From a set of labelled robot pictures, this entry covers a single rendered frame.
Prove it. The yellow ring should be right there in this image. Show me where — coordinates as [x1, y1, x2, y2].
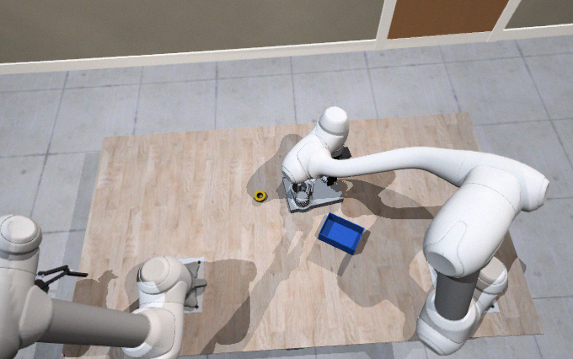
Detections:
[254, 190, 265, 202]

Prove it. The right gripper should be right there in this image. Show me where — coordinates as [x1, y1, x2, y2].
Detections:
[327, 155, 340, 186]

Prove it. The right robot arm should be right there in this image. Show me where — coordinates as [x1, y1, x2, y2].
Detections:
[281, 106, 549, 356]

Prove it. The blue open tray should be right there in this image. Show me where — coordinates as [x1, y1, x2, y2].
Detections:
[319, 212, 365, 255]

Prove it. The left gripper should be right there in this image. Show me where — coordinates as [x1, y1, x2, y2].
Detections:
[35, 265, 88, 294]

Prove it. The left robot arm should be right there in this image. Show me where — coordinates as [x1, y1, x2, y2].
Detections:
[0, 214, 207, 359]

